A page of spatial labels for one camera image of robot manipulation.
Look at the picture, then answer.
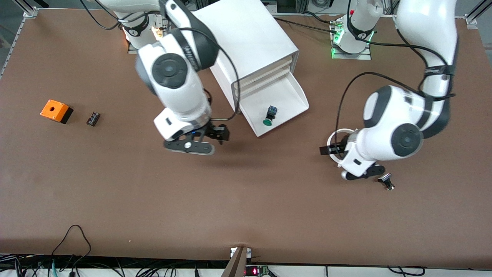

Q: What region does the black sagging cable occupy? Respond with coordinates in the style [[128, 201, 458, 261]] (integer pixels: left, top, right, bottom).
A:
[[386, 266, 425, 277]]

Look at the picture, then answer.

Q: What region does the black cable tangle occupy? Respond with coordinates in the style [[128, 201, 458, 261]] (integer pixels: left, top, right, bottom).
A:
[[0, 254, 231, 277]]

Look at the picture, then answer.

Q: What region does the grey camera mount wedge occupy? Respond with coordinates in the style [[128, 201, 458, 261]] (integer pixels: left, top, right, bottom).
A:
[[221, 246, 252, 277]]

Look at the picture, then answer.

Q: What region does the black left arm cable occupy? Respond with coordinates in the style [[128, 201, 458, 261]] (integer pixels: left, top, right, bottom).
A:
[[335, 33, 458, 156]]

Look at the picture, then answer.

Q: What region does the green push button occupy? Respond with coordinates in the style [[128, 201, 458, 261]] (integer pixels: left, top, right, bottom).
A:
[[263, 105, 278, 126]]

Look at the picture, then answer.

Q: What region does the black headed switch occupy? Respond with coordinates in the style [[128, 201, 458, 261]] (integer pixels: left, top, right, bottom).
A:
[[377, 173, 395, 191]]

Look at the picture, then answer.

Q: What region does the black table cable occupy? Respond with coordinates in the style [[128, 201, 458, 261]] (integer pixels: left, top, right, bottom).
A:
[[274, 16, 339, 33], [302, 11, 337, 24]]

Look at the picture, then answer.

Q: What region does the white curved plastic strip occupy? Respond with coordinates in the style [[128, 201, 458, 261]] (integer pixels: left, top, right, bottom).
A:
[[327, 128, 353, 161]]

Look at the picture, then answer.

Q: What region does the red LED display module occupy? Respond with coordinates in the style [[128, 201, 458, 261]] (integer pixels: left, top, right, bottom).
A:
[[245, 265, 269, 277]]

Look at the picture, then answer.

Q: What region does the white lowest cabinet drawer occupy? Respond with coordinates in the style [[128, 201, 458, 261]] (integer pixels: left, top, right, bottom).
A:
[[236, 72, 309, 137]]

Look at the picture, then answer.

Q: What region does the thin black looped cable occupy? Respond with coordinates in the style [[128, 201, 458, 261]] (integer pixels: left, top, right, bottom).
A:
[[51, 225, 92, 267]]

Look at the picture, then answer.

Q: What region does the orange button box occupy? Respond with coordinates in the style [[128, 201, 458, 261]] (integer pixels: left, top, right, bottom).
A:
[[40, 100, 74, 124]]

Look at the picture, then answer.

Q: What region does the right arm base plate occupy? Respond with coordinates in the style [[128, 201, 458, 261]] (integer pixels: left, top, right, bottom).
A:
[[128, 10, 170, 55]]

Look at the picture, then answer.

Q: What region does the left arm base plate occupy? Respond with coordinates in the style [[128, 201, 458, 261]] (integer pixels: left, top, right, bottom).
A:
[[331, 44, 372, 60]]

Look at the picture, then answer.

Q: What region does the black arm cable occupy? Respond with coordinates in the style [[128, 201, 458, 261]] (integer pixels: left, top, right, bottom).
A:
[[79, 0, 241, 122], [335, 33, 458, 156]]

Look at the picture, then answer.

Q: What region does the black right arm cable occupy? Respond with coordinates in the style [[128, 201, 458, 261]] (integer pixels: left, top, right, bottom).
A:
[[79, 0, 241, 122]]

